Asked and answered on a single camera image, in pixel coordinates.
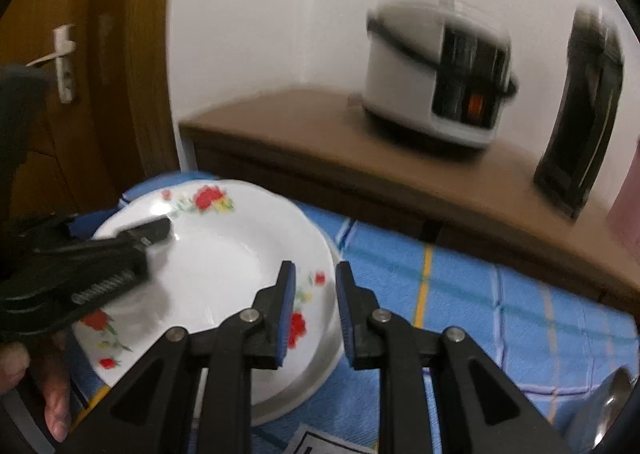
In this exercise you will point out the stainless steel bowl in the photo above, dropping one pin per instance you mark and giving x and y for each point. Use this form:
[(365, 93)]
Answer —
[(600, 414)]

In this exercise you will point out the wooden sideboard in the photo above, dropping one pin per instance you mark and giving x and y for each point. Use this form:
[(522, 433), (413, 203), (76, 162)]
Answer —
[(300, 133)]

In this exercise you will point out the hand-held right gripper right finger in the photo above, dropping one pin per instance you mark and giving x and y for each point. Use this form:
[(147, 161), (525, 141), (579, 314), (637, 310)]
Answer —
[(345, 319)]

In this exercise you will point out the blue checked tablecloth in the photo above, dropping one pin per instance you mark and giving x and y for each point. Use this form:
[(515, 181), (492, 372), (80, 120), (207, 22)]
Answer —
[(475, 309)]

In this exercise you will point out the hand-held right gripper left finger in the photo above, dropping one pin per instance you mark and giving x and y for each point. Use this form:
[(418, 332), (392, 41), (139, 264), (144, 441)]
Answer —
[(286, 319)]

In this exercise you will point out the white rice cooker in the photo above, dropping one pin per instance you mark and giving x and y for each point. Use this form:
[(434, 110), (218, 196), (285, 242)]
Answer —
[(400, 83)]

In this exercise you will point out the red rose white plate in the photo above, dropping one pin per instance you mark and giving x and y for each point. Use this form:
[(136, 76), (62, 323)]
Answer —
[(210, 274)]

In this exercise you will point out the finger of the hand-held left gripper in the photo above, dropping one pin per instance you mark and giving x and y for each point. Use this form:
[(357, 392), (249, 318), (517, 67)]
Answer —
[(150, 234), (92, 225)]

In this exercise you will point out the black thermos flask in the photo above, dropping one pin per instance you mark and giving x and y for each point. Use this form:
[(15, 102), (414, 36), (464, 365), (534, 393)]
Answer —
[(575, 133)]

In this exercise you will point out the person's left hand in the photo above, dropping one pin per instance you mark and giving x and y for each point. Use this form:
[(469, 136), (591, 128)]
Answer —
[(55, 394)]

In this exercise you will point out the wooden door frame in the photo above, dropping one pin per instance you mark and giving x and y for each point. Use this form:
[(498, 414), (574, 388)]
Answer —
[(145, 83)]

